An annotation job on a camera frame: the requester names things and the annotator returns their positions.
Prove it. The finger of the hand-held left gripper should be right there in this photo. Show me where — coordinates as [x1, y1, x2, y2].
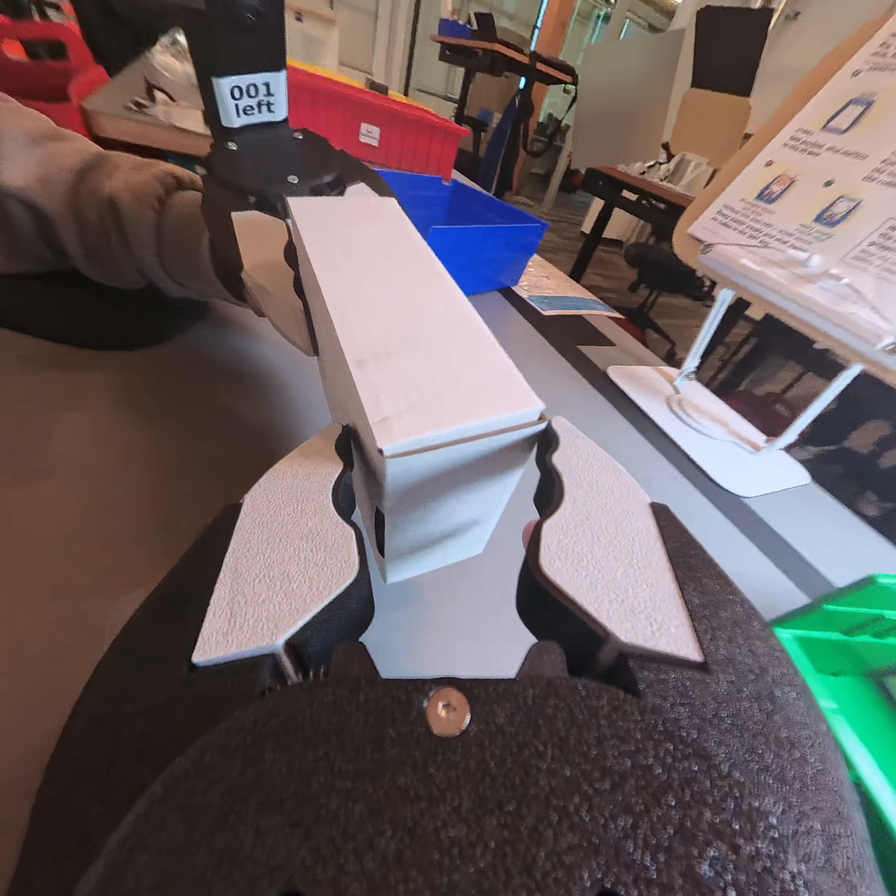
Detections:
[233, 210, 321, 358]

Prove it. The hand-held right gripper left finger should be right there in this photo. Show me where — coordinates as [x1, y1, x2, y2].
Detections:
[190, 423, 375, 683]

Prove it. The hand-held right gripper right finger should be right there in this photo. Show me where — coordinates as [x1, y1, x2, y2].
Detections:
[517, 416, 705, 674]

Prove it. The white cardboard box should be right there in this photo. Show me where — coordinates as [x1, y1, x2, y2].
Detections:
[283, 192, 549, 585]

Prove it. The blue plastic bin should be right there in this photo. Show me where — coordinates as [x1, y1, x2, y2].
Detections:
[374, 168, 553, 297]

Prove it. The green plastic bin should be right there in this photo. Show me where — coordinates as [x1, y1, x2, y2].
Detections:
[770, 574, 896, 872]

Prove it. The person's left forearm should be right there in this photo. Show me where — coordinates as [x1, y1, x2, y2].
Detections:
[0, 91, 267, 317]

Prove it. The white document stand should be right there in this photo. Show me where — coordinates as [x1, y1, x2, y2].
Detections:
[605, 10, 896, 499]

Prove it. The red plastic bin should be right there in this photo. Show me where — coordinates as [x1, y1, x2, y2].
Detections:
[287, 59, 471, 181]

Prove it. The red plastic crate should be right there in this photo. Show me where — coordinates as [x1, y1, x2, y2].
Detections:
[0, 13, 113, 135]

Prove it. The black standing desk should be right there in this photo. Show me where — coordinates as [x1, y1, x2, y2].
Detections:
[430, 13, 581, 165]

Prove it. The printed paper leaflet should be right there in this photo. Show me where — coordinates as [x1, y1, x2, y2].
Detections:
[514, 262, 625, 318]

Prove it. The black office chair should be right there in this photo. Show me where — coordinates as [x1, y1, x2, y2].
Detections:
[622, 241, 716, 366]

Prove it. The brown background desk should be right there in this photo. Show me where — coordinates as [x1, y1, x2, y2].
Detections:
[570, 165, 695, 282]

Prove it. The printed instruction sheet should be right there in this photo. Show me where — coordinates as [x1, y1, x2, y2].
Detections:
[686, 14, 896, 295]

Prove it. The brown cardboard carton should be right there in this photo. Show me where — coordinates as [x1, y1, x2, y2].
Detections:
[671, 90, 756, 170]

